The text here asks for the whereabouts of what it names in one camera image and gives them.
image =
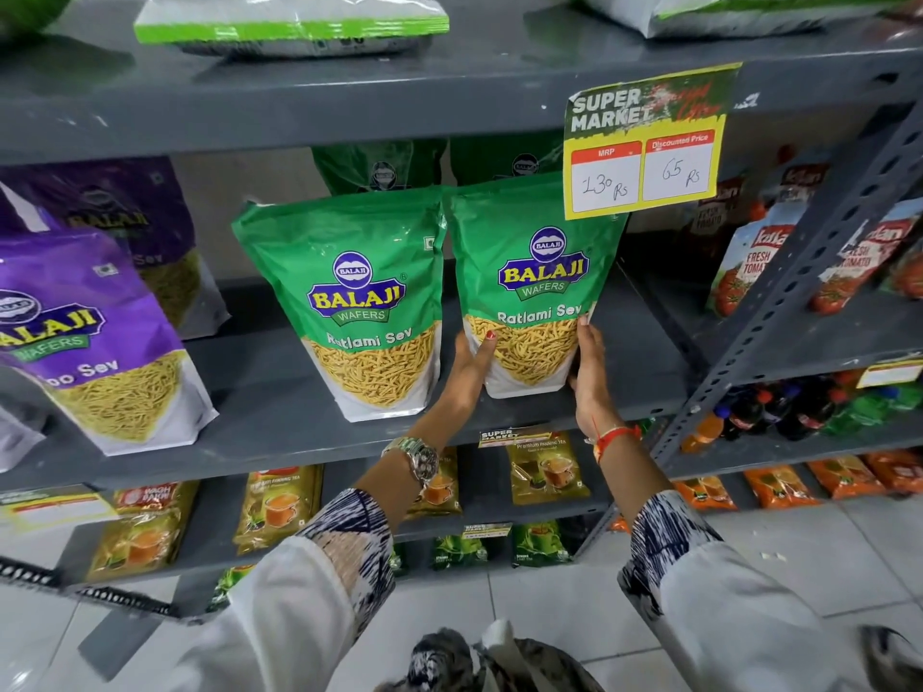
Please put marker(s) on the patterned black white scarf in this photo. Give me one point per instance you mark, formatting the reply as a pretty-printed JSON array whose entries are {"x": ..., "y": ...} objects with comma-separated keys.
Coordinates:
[{"x": 497, "y": 663}]

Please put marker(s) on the row of drink bottles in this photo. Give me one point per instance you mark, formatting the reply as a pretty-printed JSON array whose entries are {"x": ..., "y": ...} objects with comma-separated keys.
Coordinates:
[{"x": 800, "y": 410}]

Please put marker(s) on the black white striped strip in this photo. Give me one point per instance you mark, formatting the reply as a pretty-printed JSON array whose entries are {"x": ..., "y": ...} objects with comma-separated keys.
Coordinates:
[{"x": 108, "y": 598}]

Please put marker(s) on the dark green packet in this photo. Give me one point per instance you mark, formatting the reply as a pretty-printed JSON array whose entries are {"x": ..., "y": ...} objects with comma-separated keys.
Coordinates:
[{"x": 29, "y": 7}]

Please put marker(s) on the small shelf price label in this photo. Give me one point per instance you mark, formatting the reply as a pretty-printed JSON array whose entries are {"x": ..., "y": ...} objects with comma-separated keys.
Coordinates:
[
  {"x": 487, "y": 531},
  {"x": 58, "y": 508},
  {"x": 513, "y": 437},
  {"x": 890, "y": 373}
]

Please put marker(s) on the green snack pouch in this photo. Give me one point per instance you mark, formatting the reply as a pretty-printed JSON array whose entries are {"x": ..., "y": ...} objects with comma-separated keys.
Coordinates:
[
  {"x": 505, "y": 158},
  {"x": 533, "y": 280},
  {"x": 378, "y": 169},
  {"x": 353, "y": 295}
]

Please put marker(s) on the purple snack pouch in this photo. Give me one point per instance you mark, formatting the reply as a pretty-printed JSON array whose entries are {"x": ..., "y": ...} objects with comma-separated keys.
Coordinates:
[
  {"x": 130, "y": 208},
  {"x": 94, "y": 338}
]

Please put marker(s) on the person's left thumb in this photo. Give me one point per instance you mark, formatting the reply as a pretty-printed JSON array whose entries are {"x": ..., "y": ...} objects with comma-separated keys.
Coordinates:
[{"x": 484, "y": 356}]

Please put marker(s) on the gold tea packet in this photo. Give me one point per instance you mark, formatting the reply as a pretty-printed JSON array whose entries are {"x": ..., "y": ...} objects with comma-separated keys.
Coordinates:
[
  {"x": 280, "y": 508},
  {"x": 144, "y": 533},
  {"x": 440, "y": 490},
  {"x": 548, "y": 469}
]

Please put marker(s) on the green tea packet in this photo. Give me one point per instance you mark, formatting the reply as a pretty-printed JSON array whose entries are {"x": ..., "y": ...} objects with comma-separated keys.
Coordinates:
[
  {"x": 229, "y": 587},
  {"x": 460, "y": 552},
  {"x": 541, "y": 544}
]

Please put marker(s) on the grey metal shelf rack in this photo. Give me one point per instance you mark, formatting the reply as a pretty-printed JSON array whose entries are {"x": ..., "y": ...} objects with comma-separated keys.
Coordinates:
[
  {"x": 829, "y": 237},
  {"x": 288, "y": 396}
]

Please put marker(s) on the orange snack packet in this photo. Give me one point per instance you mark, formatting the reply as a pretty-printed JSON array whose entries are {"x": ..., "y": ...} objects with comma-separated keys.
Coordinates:
[
  {"x": 705, "y": 493},
  {"x": 898, "y": 469},
  {"x": 780, "y": 486},
  {"x": 845, "y": 477}
]

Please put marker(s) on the red white ketchup pouch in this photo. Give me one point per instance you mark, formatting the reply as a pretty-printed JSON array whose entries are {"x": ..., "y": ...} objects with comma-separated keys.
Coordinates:
[
  {"x": 908, "y": 273},
  {"x": 800, "y": 181},
  {"x": 714, "y": 216},
  {"x": 862, "y": 259},
  {"x": 753, "y": 259}
]

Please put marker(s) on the person's right thumb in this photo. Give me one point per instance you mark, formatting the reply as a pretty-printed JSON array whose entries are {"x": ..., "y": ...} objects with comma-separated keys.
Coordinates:
[{"x": 588, "y": 342}]

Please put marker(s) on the person's right forearm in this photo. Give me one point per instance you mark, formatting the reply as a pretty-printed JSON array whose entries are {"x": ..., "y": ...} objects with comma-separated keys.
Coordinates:
[{"x": 692, "y": 569}]

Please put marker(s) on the silver wristwatch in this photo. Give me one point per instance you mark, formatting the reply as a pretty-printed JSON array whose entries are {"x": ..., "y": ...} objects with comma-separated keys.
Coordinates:
[{"x": 420, "y": 457}]

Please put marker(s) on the white green striped packet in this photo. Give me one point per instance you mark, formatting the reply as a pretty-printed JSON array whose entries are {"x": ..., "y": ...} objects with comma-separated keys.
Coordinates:
[
  {"x": 288, "y": 17},
  {"x": 728, "y": 10}
]

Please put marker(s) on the person's right hand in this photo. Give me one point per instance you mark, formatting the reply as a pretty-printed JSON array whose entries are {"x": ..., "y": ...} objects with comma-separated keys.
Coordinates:
[{"x": 595, "y": 396}]

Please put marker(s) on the yellow green price sign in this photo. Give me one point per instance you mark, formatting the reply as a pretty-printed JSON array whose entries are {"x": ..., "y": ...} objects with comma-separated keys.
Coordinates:
[{"x": 642, "y": 151}]

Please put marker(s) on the person's left forearm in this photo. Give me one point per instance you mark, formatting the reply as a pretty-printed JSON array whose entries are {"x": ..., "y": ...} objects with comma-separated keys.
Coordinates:
[{"x": 324, "y": 569}]

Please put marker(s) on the person's left hand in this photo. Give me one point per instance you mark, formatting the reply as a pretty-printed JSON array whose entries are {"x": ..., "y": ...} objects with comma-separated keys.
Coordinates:
[{"x": 461, "y": 385}]

